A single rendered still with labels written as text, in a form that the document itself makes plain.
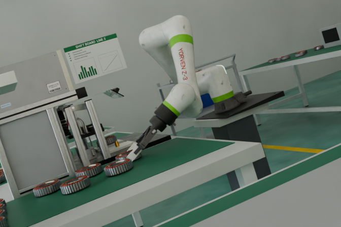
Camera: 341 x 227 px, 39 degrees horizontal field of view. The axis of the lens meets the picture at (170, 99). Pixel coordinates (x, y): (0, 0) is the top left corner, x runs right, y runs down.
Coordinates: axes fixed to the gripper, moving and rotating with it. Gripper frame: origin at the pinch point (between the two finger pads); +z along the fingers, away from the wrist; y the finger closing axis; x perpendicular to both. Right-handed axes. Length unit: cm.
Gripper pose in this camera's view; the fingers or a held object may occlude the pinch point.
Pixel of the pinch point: (129, 155)
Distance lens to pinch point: 207.2
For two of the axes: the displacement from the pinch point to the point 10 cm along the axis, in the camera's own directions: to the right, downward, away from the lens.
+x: -7.4, -6.6, -1.1
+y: -1.3, -0.2, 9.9
